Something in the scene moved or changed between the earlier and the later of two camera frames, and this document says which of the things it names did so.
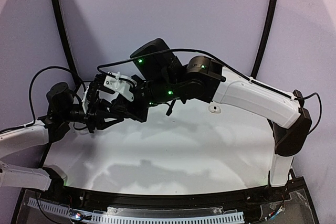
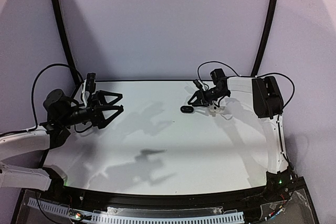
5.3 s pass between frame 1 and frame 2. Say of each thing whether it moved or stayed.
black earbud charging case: moved
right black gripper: moved
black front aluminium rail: stayed
